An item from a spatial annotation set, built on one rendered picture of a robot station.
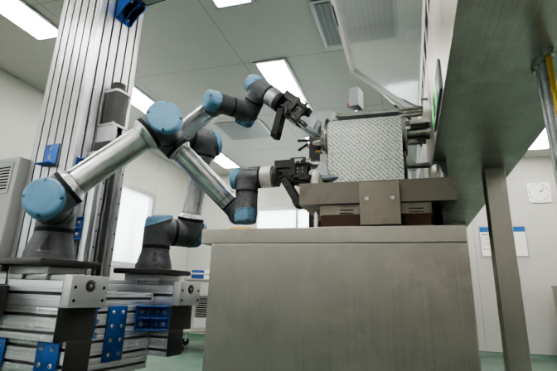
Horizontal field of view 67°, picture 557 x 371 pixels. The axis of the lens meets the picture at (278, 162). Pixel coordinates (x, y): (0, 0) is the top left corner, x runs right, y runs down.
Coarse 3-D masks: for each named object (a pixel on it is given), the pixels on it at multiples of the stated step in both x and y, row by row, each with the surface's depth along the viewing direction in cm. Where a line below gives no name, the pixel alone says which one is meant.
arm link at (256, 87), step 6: (252, 78) 156; (258, 78) 156; (246, 84) 157; (252, 84) 155; (258, 84) 154; (264, 84) 154; (270, 84) 155; (246, 90) 158; (252, 90) 155; (258, 90) 154; (264, 90) 153; (246, 96) 157; (252, 96) 156; (258, 96) 155; (258, 102) 156
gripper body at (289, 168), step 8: (280, 160) 140; (288, 160) 139; (304, 160) 136; (280, 168) 140; (288, 168) 139; (296, 168) 137; (304, 168) 136; (272, 176) 138; (280, 176) 139; (288, 176) 138; (296, 176) 135; (280, 184) 142; (296, 184) 138
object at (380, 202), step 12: (360, 192) 109; (372, 192) 108; (384, 192) 107; (396, 192) 106; (360, 204) 108; (372, 204) 107; (384, 204) 106; (396, 204) 105; (360, 216) 107; (372, 216) 106; (384, 216) 105; (396, 216) 105
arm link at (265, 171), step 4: (260, 168) 140; (264, 168) 139; (268, 168) 139; (272, 168) 140; (260, 172) 139; (264, 172) 138; (268, 172) 138; (260, 176) 138; (264, 176) 138; (268, 176) 138; (260, 180) 139; (264, 180) 138; (268, 180) 138; (260, 184) 139; (264, 184) 139; (268, 184) 139; (272, 184) 139
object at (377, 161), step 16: (352, 144) 136; (368, 144) 135; (384, 144) 133; (400, 144) 132; (336, 160) 136; (352, 160) 135; (368, 160) 133; (384, 160) 132; (400, 160) 130; (352, 176) 133; (368, 176) 132; (384, 176) 130; (400, 176) 129
